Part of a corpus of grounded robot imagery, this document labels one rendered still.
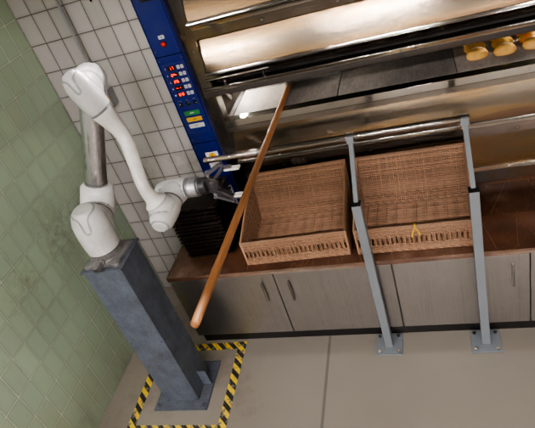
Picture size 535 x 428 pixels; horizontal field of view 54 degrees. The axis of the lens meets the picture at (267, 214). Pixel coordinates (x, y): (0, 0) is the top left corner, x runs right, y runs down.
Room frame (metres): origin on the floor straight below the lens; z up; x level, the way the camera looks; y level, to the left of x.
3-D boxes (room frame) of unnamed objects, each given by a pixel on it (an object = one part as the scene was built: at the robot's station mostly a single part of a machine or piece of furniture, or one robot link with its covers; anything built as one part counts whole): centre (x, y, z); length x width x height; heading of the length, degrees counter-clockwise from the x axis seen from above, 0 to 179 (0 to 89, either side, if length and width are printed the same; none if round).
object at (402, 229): (2.06, -0.70, 0.72); 0.56 x 0.49 x 0.28; 66
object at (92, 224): (2.07, 0.75, 1.17); 0.18 x 0.16 x 0.22; 179
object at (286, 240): (2.29, -0.15, 0.72); 0.56 x 0.49 x 0.28; 69
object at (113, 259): (2.04, 0.76, 1.03); 0.22 x 0.18 x 0.06; 159
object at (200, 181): (2.02, 0.20, 1.19); 0.09 x 0.07 x 0.08; 67
